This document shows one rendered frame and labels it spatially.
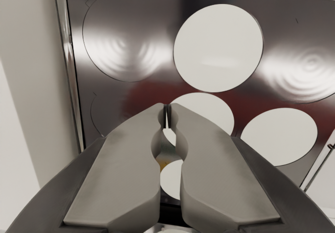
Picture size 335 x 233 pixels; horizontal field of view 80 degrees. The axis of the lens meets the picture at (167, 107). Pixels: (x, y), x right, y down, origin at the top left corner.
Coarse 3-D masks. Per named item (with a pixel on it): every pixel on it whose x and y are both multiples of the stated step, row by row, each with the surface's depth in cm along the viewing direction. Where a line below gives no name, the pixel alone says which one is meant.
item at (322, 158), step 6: (330, 138) 27; (330, 144) 27; (324, 150) 28; (330, 150) 28; (318, 156) 29; (324, 156) 28; (318, 162) 29; (324, 162) 29; (312, 168) 30; (318, 168) 29; (312, 174) 30; (306, 180) 31; (312, 180) 31; (300, 186) 32; (306, 186) 31
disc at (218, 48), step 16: (192, 16) 22; (208, 16) 22; (224, 16) 21; (240, 16) 21; (192, 32) 22; (208, 32) 22; (224, 32) 22; (240, 32) 22; (256, 32) 22; (176, 48) 23; (192, 48) 23; (208, 48) 23; (224, 48) 23; (240, 48) 23; (256, 48) 23; (176, 64) 24; (192, 64) 24; (208, 64) 24; (224, 64) 24; (240, 64) 24; (256, 64) 24; (192, 80) 25; (208, 80) 25; (224, 80) 25; (240, 80) 25
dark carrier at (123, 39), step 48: (96, 0) 22; (144, 0) 21; (192, 0) 21; (240, 0) 21; (288, 0) 20; (96, 48) 24; (144, 48) 24; (288, 48) 22; (96, 96) 28; (144, 96) 27; (240, 96) 26; (288, 96) 25
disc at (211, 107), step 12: (180, 96) 26; (192, 96) 26; (204, 96) 26; (192, 108) 27; (204, 108) 27; (216, 108) 27; (228, 108) 26; (216, 120) 28; (228, 120) 27; (168, 132) 29; (228, 132) 28
